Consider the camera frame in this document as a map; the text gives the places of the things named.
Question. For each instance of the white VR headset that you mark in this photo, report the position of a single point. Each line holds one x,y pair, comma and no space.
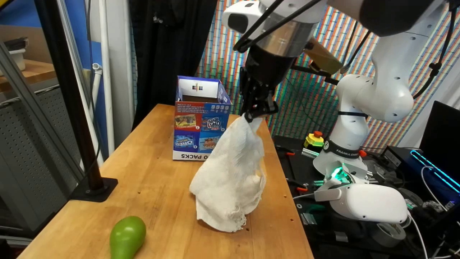
368,203

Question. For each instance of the white cloth rag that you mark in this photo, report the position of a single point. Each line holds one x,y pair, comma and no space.
230,182

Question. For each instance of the grey perforated panel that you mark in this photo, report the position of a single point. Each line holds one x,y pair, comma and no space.
19,159

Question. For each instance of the white plastic tub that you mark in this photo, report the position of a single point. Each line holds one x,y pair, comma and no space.
18,58

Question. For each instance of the green avocado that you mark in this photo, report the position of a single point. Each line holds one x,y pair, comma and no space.
127,236

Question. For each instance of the black pole stand with base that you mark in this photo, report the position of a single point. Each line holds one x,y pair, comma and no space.
72,95

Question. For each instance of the aluminium frame bar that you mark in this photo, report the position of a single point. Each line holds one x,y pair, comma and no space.
39,108

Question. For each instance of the grey tape roll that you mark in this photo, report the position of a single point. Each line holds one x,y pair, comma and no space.
390,235

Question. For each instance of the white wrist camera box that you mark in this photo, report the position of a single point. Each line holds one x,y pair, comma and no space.
242,16

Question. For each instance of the wooden workbench top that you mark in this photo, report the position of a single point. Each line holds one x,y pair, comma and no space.
33,72

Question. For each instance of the yellow red emergency stop button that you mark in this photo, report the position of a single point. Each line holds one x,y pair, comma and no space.
315,141

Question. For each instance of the blue snack pack cardboard box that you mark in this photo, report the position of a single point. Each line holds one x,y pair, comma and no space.
199,130

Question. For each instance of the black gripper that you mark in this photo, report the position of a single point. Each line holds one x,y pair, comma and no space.
263,72

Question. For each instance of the black camera on boom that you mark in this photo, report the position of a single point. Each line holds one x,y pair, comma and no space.
311,71

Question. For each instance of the white post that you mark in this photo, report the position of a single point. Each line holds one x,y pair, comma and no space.
107,95

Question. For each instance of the blue plastic case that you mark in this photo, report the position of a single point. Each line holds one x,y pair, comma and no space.
432,174

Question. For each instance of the black curtain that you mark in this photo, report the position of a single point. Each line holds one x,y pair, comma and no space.
167,58

